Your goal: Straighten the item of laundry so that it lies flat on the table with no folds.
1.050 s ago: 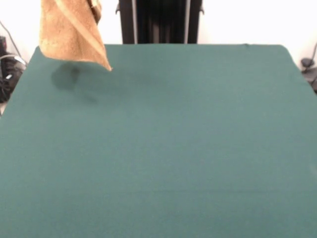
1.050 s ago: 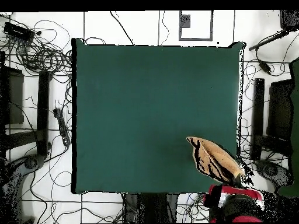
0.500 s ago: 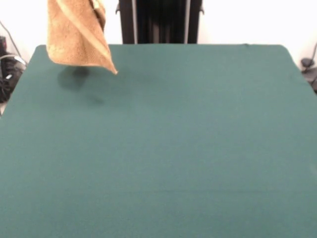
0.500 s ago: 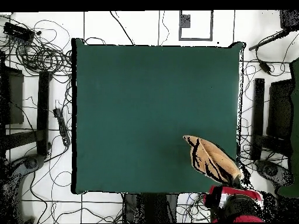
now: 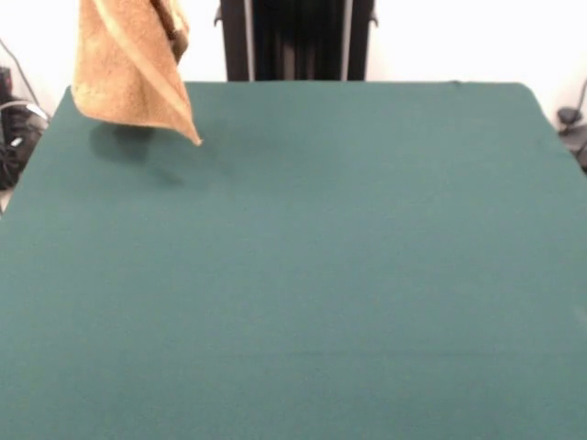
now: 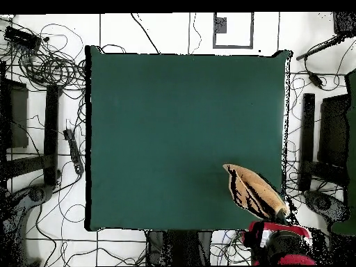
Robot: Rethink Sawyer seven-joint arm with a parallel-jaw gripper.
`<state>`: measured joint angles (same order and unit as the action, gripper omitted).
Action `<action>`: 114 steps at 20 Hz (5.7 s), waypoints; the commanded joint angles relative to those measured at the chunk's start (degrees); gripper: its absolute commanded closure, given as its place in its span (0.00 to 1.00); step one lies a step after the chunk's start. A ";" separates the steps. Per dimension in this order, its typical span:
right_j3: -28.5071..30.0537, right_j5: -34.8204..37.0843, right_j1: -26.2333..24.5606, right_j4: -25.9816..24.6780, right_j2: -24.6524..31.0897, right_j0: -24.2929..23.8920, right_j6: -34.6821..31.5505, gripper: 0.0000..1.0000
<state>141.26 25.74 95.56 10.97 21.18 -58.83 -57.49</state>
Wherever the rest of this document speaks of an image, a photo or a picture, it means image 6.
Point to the yellow-orange terry towel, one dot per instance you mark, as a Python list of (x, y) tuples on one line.
[(264, 192)]

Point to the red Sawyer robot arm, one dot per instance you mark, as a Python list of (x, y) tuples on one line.
[(286, 247)]

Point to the dark flat panel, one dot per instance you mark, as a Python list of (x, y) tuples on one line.
[(16, 116), (332, 130)]

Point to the grey chair base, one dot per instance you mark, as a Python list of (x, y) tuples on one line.
[(36, 194), (325, 205)]

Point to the black stand leg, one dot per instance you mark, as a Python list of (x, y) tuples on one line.
[(51, 133), (307, 133)]

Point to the dark green fabric object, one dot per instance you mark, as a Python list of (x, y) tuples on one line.
[(351, 139)]

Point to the black power adapter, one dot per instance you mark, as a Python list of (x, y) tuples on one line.
[(315, 80)]

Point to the dark green tablecloth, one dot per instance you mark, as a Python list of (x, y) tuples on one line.
[(153, 139)]

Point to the black tripod rod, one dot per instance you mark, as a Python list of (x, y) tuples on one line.
[(319, 47)]

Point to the black power strip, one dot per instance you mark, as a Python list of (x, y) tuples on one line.
[(74, 151)]

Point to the black speckled box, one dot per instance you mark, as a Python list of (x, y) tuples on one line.
[(345, 23)]

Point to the black electronics box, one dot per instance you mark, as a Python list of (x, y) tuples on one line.
[(22, 37)]

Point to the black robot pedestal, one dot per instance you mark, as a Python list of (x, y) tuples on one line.
[(180, 247)]

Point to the grey rectangular frame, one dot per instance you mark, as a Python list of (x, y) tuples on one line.
[(221, 25)]

